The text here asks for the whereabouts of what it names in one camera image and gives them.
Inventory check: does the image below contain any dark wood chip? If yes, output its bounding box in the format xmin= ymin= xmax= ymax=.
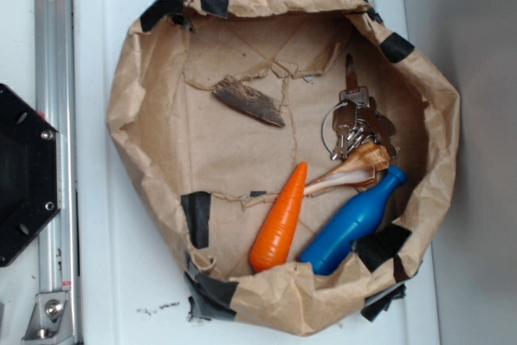
xmin=212 ymin=75 xmax=285 ymax=128

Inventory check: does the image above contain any orange plastic carrot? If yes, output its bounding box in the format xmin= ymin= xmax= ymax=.
xmin=250 ymin=162 xmax=308 ymax=272

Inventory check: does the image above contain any silver key bunch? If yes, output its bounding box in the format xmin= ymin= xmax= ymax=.
xmin=321 ymin=54 xmax=399 ymax=160

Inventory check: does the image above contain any brown white conch seashell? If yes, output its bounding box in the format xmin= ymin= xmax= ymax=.
xmin=304 ymin=142 xmax=392 ymax=196

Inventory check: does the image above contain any blue plastic bottle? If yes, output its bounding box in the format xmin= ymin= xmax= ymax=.
xmin=298 ymin=166 xmax=407 ymax=276

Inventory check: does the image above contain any brown paper bag bin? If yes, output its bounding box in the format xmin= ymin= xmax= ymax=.
xmin=107 ymin=0 xmax=460 ymax=335

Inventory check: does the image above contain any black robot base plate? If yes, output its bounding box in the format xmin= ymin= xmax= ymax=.
xmin=1 ymin=84 xmax=60 ymax=267

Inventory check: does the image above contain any aluminium extrusion rail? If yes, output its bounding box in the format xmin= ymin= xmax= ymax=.
xmin=35 ymin=0 xmax=82 ymax=344

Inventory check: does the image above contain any metal corner bracket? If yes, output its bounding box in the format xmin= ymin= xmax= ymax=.
xmin=21 ymin=291 xmax=73 ymax=344

